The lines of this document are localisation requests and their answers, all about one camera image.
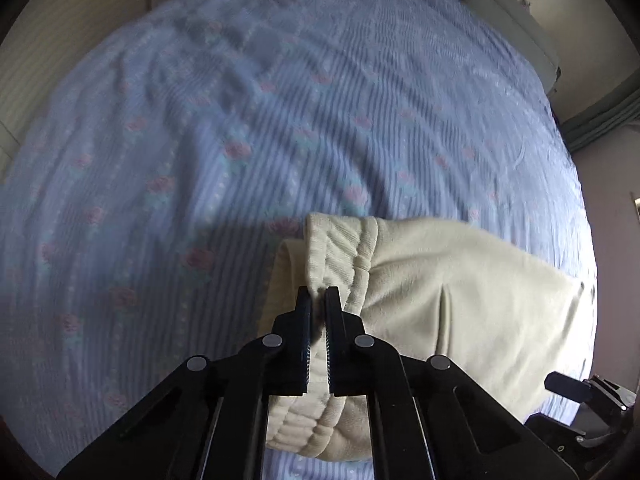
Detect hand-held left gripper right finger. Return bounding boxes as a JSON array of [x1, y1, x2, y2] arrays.
[[324, 286, 577, 480]]

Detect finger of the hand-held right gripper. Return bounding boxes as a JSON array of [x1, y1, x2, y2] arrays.
[[544, 372, 594, 405]]

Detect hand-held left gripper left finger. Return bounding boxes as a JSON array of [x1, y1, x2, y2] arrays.
[[55, 286, 314, 480]]

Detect cream fleece pants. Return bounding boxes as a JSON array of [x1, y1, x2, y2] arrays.
[[257, 212, 599, 461]]

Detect blue floral bed sheet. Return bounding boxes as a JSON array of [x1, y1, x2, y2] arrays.
[[0, 0, 601, 480]]

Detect grey cloth strip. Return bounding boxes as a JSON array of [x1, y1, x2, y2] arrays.
[[561, 72, 640, 155]]

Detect grey cushion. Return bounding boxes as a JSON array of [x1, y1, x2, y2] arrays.
[[457, 0, 563, 96]]

